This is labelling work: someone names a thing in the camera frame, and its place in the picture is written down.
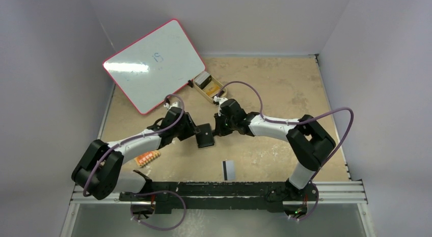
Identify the white board with pink frame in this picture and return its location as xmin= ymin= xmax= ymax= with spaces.
xmin=102 ymin=19 xmax=206 ymax=115

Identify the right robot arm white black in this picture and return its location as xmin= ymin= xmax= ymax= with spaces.
xmin=213 ymin=97 xmax=336 ymax=200

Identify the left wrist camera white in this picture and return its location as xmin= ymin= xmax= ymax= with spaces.
xmin=164 ymin=101 xmax=184 ymax=110

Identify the gold card in tray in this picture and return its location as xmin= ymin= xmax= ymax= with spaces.
xmin=203 ymin=83 xmax=221 ymax=98

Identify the purple cable at right base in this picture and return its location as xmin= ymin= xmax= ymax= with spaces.
xmin=287 ymin=185 xmax=323 ymax=223

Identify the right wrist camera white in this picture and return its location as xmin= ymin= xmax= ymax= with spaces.
xmin=213 ymin=95 xmax=228 ymax=116

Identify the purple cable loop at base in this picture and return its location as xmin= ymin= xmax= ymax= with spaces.
xmin=129 ymin=191 xmax=187 ymax=232

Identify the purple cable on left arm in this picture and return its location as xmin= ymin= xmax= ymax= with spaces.
xmin=83 ymin=94 xmax=186 ymax=198

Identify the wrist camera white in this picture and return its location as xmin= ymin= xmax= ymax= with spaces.
xmin=213 ymin=95 xmax=228 ymax=116
xmin=164 ymin=101 xmax=184 ymax=110

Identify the beige oval card tray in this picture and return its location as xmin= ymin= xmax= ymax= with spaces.
xmin=192 ymin=71 xmax=228 ymax=104

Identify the black card holder wallet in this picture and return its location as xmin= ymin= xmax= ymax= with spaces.
xmin=195 ymin=123 xmax=215 ymax=148

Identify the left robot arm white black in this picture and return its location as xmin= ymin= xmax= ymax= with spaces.
xmin=71 ymin=107 xmax=199 ymax=200

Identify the grey card with magnetic stripe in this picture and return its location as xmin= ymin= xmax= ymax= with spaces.
xmin=222 ymin=160 xmax=235 ymax=181

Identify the orange snack packet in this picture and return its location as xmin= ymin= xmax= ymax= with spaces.
xmin=134 ymin=150 xmax=161 ymax=168

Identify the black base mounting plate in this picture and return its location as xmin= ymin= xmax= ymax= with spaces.
xmin=119 ymin=181 xmax=318 ymax=214

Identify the grey card stack in tray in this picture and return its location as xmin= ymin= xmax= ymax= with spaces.
xmin=193 ymin=71 xmax=212 ymax=89

